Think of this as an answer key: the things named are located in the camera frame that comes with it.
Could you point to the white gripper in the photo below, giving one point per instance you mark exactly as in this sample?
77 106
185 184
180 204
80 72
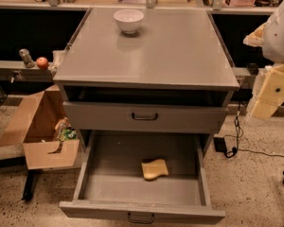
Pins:
279 37

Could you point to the yellow sponge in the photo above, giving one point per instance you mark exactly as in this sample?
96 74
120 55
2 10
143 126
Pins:
154 169

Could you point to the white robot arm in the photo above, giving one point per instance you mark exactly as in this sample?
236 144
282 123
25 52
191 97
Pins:
270 37

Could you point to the grey drawer cabinet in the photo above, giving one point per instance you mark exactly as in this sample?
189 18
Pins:
175 58

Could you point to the open grey middle drawer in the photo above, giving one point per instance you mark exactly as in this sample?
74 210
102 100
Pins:
111 183

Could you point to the closed grey top drawer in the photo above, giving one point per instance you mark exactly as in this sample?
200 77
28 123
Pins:
142 117

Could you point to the black power adapter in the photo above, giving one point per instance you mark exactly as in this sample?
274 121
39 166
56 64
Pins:
220 145

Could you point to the white ceramic bowl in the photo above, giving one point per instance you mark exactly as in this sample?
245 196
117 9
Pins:
129 20

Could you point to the green snack package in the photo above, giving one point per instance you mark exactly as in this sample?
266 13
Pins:
67 134

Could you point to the red apple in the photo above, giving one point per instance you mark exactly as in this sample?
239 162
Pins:
42 63

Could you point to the open cardboard box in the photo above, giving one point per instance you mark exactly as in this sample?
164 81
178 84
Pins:
33 127

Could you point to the small grey figurine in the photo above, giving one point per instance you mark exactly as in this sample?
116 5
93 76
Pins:
26 58

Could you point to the black table leg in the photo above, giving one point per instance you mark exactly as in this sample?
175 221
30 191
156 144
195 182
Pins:
28 189

